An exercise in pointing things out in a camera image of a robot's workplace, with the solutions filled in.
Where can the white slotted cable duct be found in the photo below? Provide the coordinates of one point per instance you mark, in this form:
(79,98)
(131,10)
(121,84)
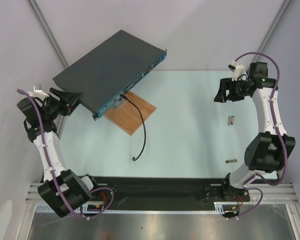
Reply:
(218,210)

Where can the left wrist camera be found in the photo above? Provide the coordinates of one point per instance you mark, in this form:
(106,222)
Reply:
(38,92)

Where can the aluminium rail frame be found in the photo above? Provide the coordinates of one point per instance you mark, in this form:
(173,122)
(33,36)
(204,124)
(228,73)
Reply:
(272,214)

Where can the silver transceiver module upright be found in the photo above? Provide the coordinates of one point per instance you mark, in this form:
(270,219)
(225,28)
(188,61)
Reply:
(231,120)

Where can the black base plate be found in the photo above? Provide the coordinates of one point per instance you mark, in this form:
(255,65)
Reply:
(161,194)

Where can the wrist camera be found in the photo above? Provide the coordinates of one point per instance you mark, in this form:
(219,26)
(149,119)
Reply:
(38,92)
(238,70)

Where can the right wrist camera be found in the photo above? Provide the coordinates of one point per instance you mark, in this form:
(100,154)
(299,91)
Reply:
(238,70)

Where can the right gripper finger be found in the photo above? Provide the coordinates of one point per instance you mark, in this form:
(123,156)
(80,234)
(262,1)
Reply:
(221,96)
(224,85)

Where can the wooden board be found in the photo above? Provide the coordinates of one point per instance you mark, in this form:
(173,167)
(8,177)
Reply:
(127,117)

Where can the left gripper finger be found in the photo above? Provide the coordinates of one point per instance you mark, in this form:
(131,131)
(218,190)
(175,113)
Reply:
(72,103)
(60,93)

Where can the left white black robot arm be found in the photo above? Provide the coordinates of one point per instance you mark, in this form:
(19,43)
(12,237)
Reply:
(62,189)

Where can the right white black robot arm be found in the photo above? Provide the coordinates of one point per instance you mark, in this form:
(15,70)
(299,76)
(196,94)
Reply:
(270,149)

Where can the silver transceiver module flat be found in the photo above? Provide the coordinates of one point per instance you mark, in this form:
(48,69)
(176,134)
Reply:
(230,161)

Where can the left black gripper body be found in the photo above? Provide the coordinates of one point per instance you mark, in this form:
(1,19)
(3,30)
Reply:
(64,107)

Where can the dark grey network switch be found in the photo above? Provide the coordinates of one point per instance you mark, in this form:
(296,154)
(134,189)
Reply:
(109,71)

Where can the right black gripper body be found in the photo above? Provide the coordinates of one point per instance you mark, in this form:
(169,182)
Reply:
(231,89)

